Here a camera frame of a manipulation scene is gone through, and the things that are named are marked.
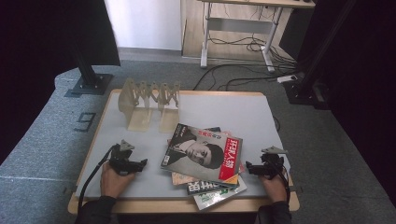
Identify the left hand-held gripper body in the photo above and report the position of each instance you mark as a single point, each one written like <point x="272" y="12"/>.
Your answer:
<point x="121" y="161"/>

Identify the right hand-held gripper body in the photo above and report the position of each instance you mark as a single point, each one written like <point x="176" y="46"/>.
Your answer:
<point x="273" y="165"/>

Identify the white green snow scene magazine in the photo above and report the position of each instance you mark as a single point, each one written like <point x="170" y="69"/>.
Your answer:
<point x="218" y="199"/>

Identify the dark blue cover magazine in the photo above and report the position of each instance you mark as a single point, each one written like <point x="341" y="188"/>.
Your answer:
<point x="205" y="188"/>

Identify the portrait cover magazine red label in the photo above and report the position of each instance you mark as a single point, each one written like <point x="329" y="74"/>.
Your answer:
<point x="199" y="152"/>

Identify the translucent beige expandable book rack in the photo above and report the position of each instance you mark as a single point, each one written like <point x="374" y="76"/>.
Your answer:
<point x="140" y="99"/>

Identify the person's left hand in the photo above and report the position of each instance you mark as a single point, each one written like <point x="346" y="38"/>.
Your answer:
<point x="113" y="183"/>

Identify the person's right hand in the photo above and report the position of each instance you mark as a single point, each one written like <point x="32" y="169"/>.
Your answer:
<point x="275" y="189"/>

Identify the black table clamp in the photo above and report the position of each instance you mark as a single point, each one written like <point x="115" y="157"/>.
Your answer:
<point x="297" y="189"/>
<point x="70" y="190"/>

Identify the black metal stand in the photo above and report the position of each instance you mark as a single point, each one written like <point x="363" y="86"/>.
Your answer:
<point x="300" y="93"/>
<point x="88" y="84"/>

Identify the white power strip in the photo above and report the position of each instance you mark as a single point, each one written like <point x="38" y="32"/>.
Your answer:
<point x="287" y="79"/>

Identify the black curtain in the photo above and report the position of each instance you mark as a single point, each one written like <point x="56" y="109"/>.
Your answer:
<point x="367" y="93"/>
<point x="31" y="62"/>

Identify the white metal-legged desk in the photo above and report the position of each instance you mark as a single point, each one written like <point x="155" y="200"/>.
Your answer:
<point x="239" y="25"/>

